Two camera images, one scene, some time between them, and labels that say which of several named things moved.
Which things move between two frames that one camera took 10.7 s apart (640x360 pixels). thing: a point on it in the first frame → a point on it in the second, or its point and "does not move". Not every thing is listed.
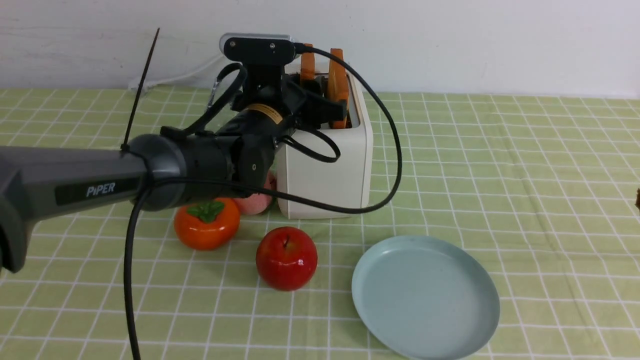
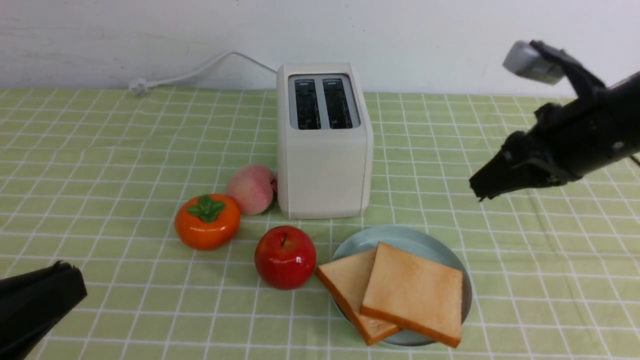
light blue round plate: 428,296 → 417,241
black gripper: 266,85 → 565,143
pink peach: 257,204 does not move
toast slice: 307,64 → 347,279
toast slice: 338,84 → 419,294
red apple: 286,258 does not move
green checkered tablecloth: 545,191 does not move
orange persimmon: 207,225 does not move
